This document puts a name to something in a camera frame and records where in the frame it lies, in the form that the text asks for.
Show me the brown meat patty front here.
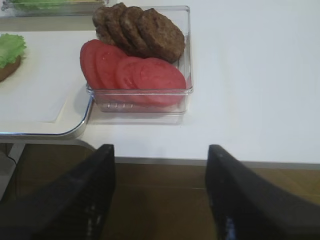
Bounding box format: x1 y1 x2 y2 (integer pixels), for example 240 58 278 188
137 8 185 63

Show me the silver metal tray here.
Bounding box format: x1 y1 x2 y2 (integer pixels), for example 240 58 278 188
0 16 95 137

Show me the red tomato slice front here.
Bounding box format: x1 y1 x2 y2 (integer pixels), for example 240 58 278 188
133 57 186 107

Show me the green lettuce pile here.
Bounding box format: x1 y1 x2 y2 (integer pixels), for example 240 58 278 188
9 0 73 12

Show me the clear patty and tomato container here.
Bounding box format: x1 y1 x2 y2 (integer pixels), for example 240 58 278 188
80 2 193 112

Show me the white paper sheet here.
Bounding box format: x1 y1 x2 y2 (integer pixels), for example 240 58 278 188
0 30 95 123

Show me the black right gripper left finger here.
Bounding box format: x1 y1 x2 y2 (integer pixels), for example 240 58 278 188
0 144 116 240

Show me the red tomato slice back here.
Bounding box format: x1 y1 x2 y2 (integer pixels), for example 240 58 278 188
79 39 103 90

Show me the clear lettuce and cheese container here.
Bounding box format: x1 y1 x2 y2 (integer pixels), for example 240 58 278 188
0 0 117 17

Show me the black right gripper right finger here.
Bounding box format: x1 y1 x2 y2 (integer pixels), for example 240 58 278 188
205 144 320 240

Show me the brown meat patty back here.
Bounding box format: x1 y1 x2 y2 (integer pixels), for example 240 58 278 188
92 6 116 46

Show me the green lettuce leaf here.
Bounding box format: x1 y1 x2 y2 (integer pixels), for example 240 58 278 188
0 33 26 69

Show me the red tomato slice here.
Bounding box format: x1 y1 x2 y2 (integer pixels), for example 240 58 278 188
133 57 186 107
115 56 143 90
95 44 127 89
79 39 103 90

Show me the brown meat patty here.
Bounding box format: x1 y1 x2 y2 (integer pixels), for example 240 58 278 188
119 6 153 58
104 2 137 56
137 8 185 63
92 6 116 46

